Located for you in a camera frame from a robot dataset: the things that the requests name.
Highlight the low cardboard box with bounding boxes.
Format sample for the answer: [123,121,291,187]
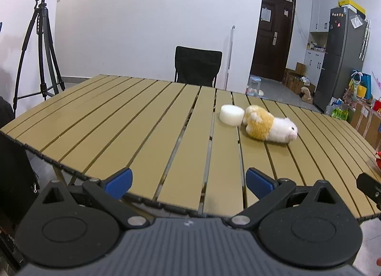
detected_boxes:
[283,68,316,94]

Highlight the white cabinet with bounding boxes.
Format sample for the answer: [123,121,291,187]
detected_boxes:
[304,0,340,82]

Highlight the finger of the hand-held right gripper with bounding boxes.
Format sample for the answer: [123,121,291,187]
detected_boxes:
[356,172,381,202]

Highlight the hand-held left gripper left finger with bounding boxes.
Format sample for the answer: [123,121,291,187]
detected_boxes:
[30,167,149,230]

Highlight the orange white plush hamster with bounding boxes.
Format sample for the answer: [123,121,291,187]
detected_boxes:
[242,105,299,145]

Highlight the white foam cylinder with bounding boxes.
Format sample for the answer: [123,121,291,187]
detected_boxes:
[220,104,245,126]

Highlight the tan slatted folding table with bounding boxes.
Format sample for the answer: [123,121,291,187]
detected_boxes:
[0,74,381,226]

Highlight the dark brown door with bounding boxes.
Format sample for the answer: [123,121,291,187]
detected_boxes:
[250,0,298,83]

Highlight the yellow box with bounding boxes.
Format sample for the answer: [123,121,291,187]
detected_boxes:
[337,0,366,15]

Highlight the blue gift bag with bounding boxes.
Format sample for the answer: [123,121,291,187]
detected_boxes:
[351,69,372,99]

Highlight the brown plush toy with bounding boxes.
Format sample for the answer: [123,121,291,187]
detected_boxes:
[299,86,314,104]

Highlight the black camera tripod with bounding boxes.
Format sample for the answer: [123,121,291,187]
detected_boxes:
[12,0,88,110]

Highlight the clear plastic jar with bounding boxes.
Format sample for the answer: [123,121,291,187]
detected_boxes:
[248,76,262,96]

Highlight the white pole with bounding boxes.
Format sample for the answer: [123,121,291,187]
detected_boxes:
[225,25,236,90]

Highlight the grey refrigerator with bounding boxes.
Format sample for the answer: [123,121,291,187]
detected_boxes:
[313,7,368,113]

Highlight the large cardboard box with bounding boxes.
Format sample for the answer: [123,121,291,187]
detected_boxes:
[350,100,381,148]

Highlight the black case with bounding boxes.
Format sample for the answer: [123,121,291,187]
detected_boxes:
[0,96,40,226]

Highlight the black folding chair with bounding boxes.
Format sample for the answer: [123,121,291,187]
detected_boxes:
[173,46,223,88]

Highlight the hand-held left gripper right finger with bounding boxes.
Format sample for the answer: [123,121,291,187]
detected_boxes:
[231,167,347,230]

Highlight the green packet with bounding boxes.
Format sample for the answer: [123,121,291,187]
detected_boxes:
[331,106,349,120]

